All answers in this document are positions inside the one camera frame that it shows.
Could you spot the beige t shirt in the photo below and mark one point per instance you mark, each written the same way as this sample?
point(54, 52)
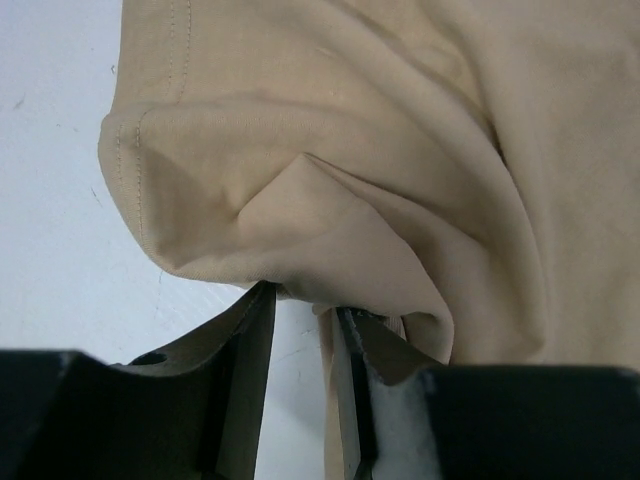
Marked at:
point(469, 169)

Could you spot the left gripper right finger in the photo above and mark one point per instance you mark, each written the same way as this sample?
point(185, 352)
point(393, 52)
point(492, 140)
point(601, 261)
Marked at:
point(405, 416)

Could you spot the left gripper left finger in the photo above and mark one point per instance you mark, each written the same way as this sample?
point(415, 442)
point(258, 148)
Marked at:
point(191, 409)

